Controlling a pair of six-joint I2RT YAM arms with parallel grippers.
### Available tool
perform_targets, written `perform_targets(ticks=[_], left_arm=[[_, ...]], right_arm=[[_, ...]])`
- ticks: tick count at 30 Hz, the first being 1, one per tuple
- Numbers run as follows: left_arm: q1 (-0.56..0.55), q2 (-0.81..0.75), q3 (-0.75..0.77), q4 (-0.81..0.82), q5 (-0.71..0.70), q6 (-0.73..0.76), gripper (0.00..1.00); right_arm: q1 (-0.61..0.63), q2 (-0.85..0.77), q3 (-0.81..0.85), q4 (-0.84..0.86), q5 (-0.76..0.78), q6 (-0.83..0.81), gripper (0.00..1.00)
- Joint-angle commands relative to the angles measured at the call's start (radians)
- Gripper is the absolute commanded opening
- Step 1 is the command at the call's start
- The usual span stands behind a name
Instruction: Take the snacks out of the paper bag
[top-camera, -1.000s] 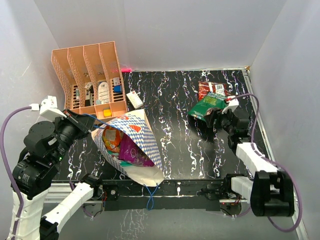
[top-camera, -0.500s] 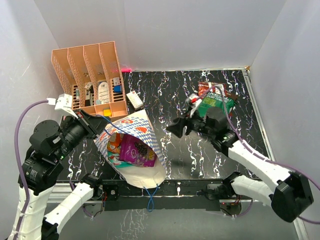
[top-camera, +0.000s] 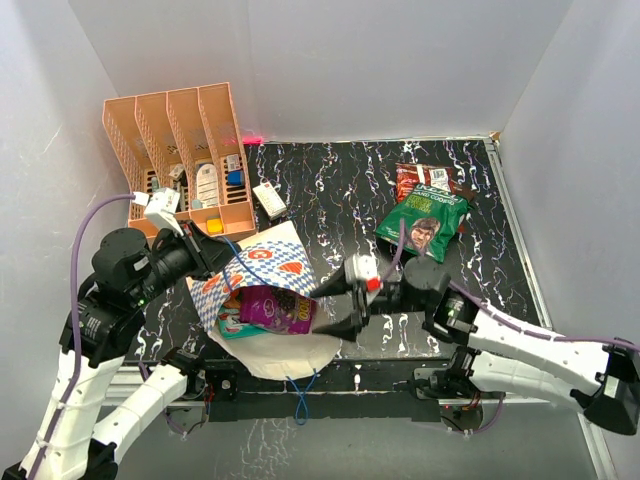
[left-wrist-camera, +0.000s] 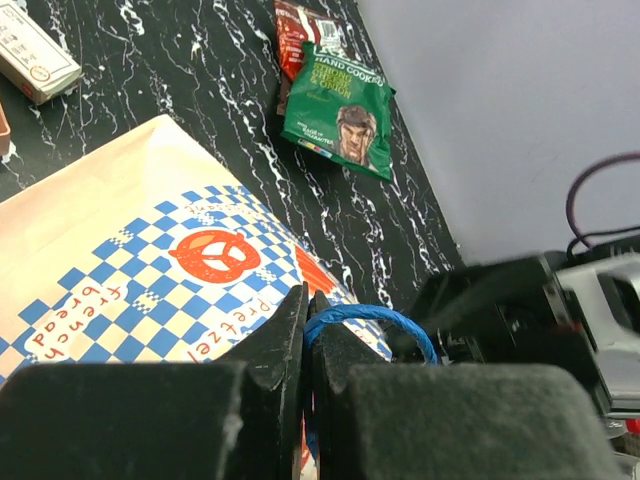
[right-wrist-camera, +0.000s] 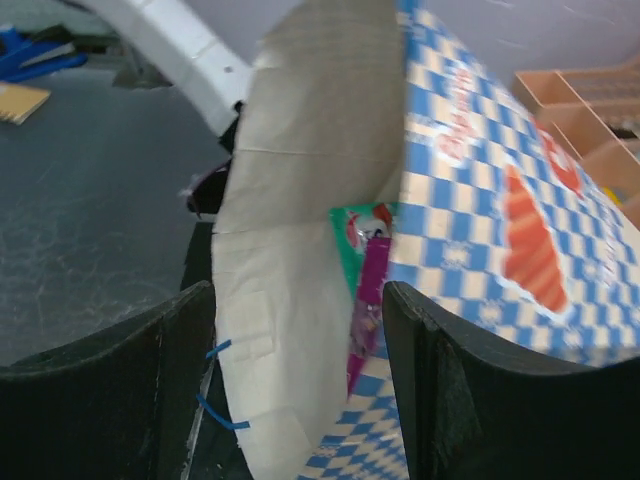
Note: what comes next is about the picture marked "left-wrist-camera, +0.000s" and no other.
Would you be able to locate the brown kettle chips bag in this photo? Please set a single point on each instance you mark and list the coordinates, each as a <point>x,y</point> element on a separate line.
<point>285,87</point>

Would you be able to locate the orange plastic file organizer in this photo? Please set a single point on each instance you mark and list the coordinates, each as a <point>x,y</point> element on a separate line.
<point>5,133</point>

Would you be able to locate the blue checkered paper bag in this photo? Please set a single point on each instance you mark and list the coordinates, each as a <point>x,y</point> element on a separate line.
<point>148,250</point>

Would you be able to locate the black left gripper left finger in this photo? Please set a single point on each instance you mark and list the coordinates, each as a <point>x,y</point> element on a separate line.
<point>237,417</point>

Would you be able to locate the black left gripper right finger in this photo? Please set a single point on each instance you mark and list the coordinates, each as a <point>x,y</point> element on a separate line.
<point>372,419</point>

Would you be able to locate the red doritos bag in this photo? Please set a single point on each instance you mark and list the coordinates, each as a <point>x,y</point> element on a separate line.
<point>295,25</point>

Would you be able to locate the small white red box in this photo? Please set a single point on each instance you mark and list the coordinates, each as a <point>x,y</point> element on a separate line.
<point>31,59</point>

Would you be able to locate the green snack bag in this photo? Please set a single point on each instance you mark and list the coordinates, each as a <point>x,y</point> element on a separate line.
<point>339,108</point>

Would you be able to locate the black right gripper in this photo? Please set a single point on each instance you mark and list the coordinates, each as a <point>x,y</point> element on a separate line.
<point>513,311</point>

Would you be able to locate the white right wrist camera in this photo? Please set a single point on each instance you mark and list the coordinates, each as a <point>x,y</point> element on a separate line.
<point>607,292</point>

